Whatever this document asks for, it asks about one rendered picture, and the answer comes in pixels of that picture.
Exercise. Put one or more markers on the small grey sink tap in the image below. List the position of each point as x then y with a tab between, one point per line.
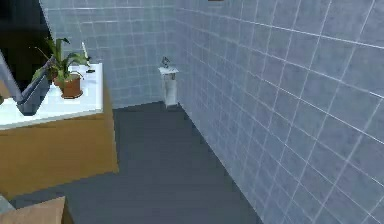
165	61

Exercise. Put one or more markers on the white candle on black holder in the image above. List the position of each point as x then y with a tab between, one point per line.
86	53

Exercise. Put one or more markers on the green plant in brown pot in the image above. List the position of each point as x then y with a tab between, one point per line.
70	85

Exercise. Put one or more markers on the brown cabinet with white top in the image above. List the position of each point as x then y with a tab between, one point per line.
56	146

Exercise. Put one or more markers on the tan box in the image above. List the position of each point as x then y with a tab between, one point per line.
40	211

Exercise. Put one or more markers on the white pedestal sink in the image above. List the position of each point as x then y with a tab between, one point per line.
170	85

